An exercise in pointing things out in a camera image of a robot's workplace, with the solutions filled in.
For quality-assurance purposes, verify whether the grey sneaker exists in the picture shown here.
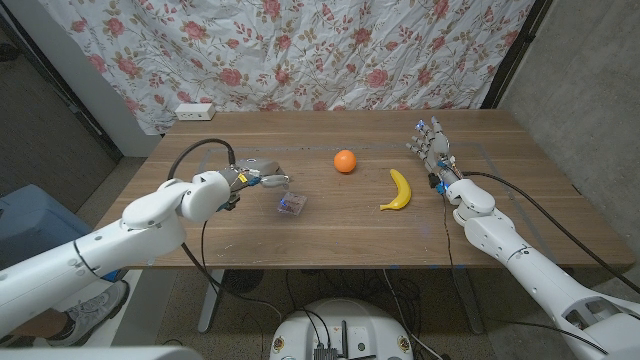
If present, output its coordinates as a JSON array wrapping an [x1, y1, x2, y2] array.
[[46, 279, 131, 348]]

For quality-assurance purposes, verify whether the person's bare leg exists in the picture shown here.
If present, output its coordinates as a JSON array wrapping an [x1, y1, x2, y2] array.
[[14, 307, 71, 341]]

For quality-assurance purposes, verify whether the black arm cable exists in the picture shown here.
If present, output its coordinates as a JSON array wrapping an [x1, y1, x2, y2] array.
[[167, 138, 284, 321], [462, 171, 640, 295]]

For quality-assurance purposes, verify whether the dark round floor fan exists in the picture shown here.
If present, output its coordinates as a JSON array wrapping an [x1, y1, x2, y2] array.
[[223, 269, 265, 294]]

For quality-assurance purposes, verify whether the clear eyeshadow palette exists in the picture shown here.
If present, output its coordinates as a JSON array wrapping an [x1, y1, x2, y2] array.
[[277, 191, 309, 217]]

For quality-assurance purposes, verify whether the grey slanted board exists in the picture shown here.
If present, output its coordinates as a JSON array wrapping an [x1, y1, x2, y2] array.
[[110, 268, 179, 347]]

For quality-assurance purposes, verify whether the white floor board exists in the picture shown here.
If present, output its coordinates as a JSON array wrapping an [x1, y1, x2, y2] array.
[[64, 269, 146, 347]]

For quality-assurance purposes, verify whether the yellow banana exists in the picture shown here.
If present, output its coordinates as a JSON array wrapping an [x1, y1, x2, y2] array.
[[379, 168, 413, 212]]

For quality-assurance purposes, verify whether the grey table leg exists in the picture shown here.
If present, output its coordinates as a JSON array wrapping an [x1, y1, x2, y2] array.
[[197, 269, 226, 335], [452, 268, 486, 335]]

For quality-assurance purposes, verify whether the orange fruit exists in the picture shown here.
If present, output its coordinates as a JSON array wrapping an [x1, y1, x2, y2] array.
[[333, 149, 358, 175]]

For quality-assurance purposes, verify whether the blue plastic bin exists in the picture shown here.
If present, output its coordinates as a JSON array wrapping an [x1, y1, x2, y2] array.
[[0, 183, 94, 271]]

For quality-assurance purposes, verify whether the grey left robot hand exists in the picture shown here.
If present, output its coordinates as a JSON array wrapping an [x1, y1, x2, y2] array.
[[228, 157, 291, 194]]

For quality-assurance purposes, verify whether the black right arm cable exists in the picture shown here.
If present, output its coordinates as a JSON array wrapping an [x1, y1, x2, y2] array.
[[462, 171, 640, 295]]

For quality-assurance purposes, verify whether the white power strip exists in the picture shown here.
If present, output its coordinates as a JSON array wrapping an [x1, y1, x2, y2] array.
[[174, 102, 217, 122]]

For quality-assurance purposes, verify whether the floral print curtain backdrop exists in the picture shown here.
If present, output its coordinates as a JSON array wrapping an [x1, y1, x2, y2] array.
[[39, 0, 536, 136]]

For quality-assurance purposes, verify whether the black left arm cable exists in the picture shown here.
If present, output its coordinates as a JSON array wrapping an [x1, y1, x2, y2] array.
[[167, 138, 284, 321]]

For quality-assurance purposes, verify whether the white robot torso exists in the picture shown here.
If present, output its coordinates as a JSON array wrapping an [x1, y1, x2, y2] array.
[[0, 345, 205, 360]]

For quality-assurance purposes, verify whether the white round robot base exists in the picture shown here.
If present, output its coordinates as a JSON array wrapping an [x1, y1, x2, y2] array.
[[269, 298, 415, 360]]

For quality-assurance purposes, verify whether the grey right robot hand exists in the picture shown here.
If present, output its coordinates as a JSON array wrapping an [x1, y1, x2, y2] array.
[[405, 115, 464, 190]]

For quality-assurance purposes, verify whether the black backdrop stand pole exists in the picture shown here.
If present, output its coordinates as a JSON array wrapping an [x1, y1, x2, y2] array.
[[480, 0, 555, 110]]

